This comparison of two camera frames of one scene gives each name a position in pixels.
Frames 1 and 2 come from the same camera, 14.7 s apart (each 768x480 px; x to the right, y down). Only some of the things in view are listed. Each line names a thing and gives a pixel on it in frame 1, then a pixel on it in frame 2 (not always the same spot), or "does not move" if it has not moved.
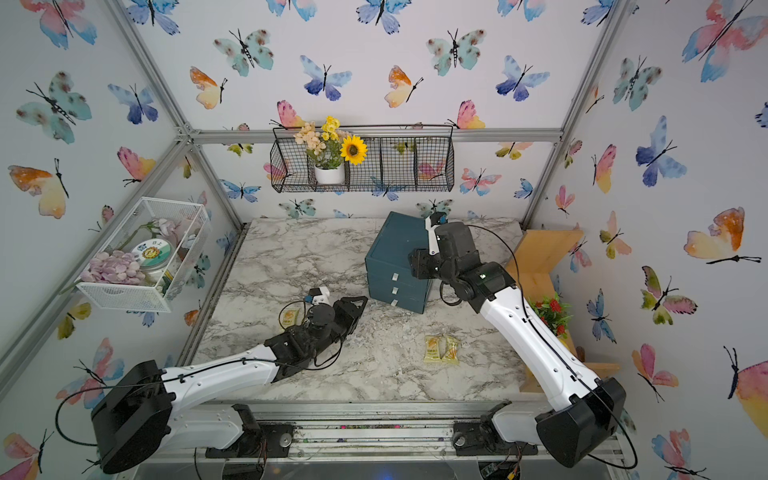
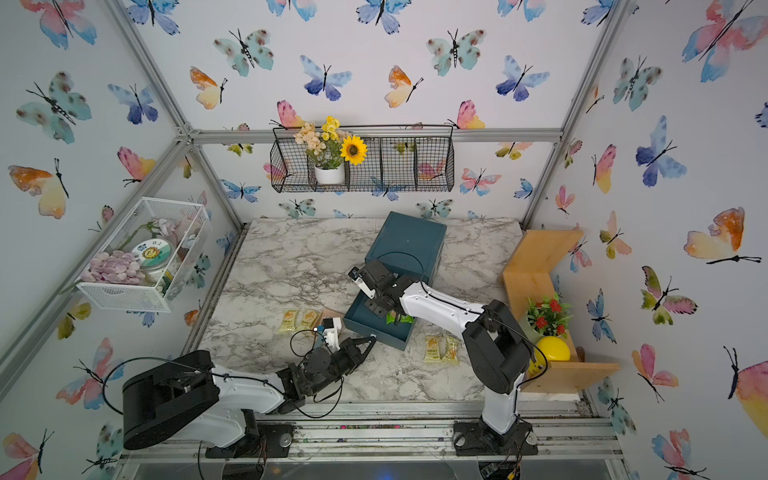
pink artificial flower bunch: x=116 y=266 does not move
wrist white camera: x=434 y=220 -> x=355 y=275
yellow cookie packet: x=432 y=348 does not move
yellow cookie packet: x=450 y=350 does not move
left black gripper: x=349 y=314 -> x=351 y=356
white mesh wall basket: x=146 y=259 does not move
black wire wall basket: x=399 y=158 does not move
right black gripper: x=421 y=263 -> x=373 y=309
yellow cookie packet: x=289 y=317 does not move
